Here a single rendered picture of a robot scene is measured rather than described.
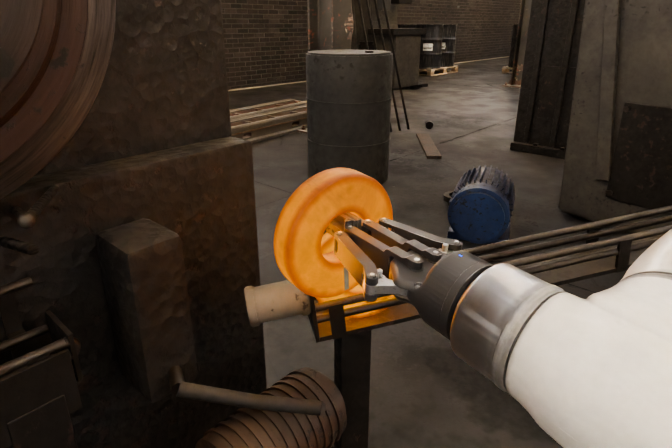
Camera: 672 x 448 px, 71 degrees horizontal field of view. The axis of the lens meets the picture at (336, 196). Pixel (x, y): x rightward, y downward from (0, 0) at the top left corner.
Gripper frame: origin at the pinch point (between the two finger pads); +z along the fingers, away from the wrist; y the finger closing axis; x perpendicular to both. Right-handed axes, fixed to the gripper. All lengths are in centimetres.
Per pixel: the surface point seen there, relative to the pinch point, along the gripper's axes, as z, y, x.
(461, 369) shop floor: 32, 78, -86
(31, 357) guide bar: 13.2, -31.9, -13.9
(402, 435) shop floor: 24, 44, -85
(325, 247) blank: 9.4, 5.2, -9.3
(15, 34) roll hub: 7.1, -27.4, 20.5
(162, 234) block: 18.0, -15.1, -5.3
